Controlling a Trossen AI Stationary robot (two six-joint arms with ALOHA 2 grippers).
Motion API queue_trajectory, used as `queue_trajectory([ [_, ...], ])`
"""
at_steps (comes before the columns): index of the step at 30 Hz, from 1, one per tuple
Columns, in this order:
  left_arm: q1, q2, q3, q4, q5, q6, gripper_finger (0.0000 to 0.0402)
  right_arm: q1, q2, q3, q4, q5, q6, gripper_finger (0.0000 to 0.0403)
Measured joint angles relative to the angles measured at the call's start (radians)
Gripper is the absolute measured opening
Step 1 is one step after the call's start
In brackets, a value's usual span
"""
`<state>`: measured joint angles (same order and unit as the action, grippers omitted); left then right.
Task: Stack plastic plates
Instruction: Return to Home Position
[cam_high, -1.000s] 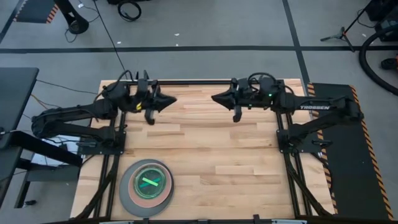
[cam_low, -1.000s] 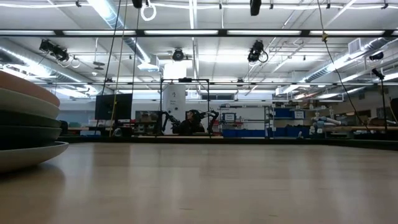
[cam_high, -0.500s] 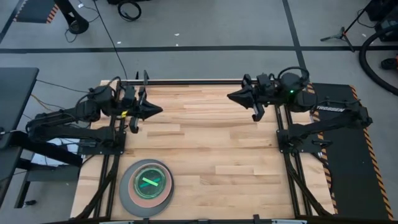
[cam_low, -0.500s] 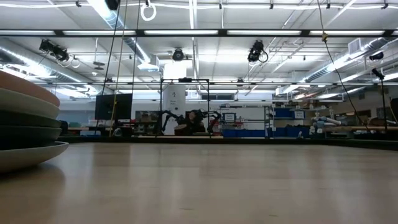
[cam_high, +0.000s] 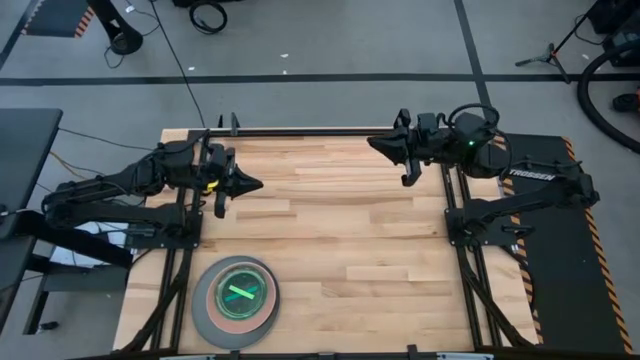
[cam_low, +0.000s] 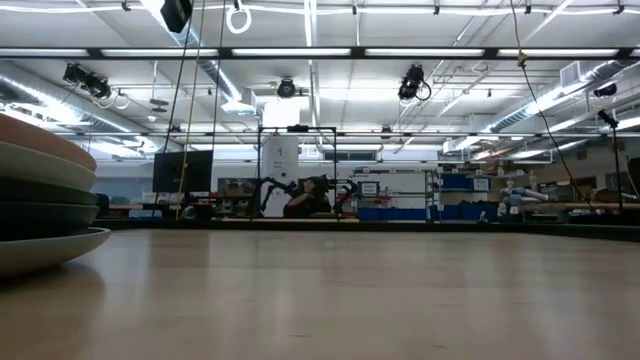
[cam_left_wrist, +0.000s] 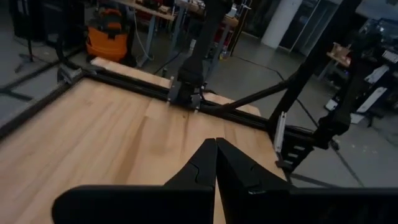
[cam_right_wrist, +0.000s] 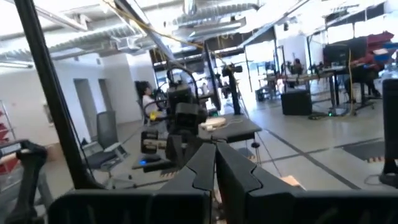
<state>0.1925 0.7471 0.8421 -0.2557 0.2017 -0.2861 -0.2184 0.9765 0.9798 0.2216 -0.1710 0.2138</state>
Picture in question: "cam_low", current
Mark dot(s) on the dark teal plastic plate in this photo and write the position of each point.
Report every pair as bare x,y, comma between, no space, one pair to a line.
40,220

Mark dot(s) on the light blue plastic plate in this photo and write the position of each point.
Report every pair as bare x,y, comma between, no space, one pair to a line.
30,167

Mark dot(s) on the pink plastic plate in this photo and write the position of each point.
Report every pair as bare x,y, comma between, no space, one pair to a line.
30,142

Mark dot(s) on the black background robot arm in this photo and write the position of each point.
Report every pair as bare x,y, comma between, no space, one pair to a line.
272,186

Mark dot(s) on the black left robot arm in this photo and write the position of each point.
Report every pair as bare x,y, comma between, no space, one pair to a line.
176,15

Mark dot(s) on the person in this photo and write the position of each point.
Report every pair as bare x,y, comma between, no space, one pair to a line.
305,202

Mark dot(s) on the white pillar with sign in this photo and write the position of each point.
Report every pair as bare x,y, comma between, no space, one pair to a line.
280,160

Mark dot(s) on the black computer monitor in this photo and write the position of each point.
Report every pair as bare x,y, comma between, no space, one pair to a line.
182,172

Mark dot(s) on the shelf with blue bins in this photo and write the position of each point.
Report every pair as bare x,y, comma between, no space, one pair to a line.
460,182

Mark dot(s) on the black overhead light bar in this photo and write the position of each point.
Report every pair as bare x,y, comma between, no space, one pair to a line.
225,52

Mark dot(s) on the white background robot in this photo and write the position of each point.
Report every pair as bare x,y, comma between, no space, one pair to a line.
520,192

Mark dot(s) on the large grey plastic plate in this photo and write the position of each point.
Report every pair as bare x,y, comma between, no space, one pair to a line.
50,252

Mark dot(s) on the black aluminium table frame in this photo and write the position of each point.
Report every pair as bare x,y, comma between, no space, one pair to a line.
350,225

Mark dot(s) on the black background rig frame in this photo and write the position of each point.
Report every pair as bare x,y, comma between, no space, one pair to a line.
297,129

